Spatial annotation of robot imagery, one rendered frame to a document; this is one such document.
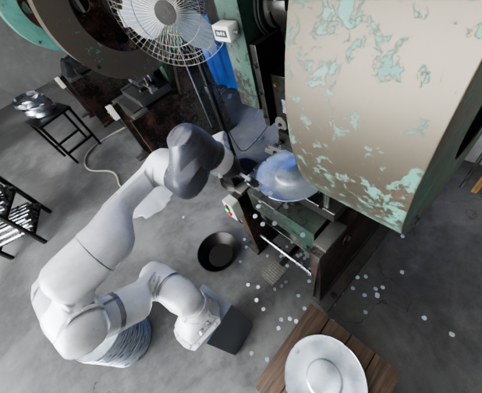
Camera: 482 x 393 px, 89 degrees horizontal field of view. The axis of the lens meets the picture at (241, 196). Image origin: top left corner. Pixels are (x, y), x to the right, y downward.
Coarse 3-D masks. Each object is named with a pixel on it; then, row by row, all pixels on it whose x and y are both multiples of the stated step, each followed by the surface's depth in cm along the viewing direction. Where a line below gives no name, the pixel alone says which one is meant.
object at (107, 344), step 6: (114, 336) 128; (102, 342) 127; (108, 342) 126; (114, 342) 126; (96, 348) 126; (102, 348) 126; (108, 348) 125; (90, 354) 125; (96, 354) 124; (78, 360) 124; (84, 360) 124; (90, 360) 123
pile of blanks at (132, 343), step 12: (144, 324) 151; (120, 336) 129; (132, 336) 137; (144, 336) 147; (120, 348) 131; (132, 348) 138; (144, 348) 147; (96, 360) 124; (108, 360) 129; (120, 360) 135; (132, 360) 143
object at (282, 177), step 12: (276, 156) 110; (288, 156) 109; (264, 168) 108; (276, 168) 106; (288, 168) 103; (264, 180) 103; (276, 180) 102; (288, 180) 99; (300, 180) 98; (264, 192) 100; (276, 192) 98; (288, 192) 97; (300, 192) 95; (312, 192) 94
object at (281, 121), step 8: (272, 72) 78; (280, 72) 77; (272, 80) 79; (280, 80) 77; (272, 88) 82; (280, 88) 79; (280, 96) 81; (280, 104) 84; (280, 112) 87; (280, 120) 88; (280, 128) 91; (280, 136) 92; (288, 136) 88; (280, 144) 93; (288, 144) 91
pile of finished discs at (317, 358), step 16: (320, 336) 100; (304, 352) 98; (320, 352) 97; (336, 352) 96; (352, 352) 94; (288, 368) 96; (304, 368) 95; (320, 368) 93; (336, 368) 92; (352, 368) 92; (288, 384) 93; (304, 384) 92; (320, 384) 90; (336, 384) 89; (352, 384) 89
